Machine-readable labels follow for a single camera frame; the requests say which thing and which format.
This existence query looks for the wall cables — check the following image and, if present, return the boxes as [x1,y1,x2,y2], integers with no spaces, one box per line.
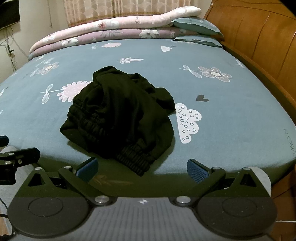
[0,25,28,72]

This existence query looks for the bed with blue floral sheet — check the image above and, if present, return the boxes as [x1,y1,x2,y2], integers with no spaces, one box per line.
[0,37,296,197]

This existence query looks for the purple floral quilt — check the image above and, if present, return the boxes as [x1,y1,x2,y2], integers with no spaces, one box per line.
[28,27,188,61]

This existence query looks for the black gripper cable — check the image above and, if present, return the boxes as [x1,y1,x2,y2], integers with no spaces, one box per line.
[0,199,13,241]

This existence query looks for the beige patterned curtain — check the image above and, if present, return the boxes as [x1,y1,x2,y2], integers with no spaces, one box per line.
[63,0,212,29]

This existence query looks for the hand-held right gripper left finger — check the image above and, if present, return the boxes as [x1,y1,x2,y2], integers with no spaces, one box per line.
[28,158,111,206]

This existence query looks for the black wall television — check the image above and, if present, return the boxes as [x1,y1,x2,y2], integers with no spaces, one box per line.
[0,0,21,29]

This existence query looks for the black pants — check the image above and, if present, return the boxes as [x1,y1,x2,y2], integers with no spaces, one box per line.
[60,66,175,178]

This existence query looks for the wooden nightstand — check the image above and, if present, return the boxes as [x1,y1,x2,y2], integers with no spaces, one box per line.
[272,160,296,200]

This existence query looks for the pink floral quilt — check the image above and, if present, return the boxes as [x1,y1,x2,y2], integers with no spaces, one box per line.
[29,6,201,54]

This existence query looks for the wooden headboard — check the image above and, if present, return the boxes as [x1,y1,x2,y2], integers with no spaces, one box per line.
[203,0,296,163]

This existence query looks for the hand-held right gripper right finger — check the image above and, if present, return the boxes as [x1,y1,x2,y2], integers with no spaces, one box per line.
[170,159,259,207]

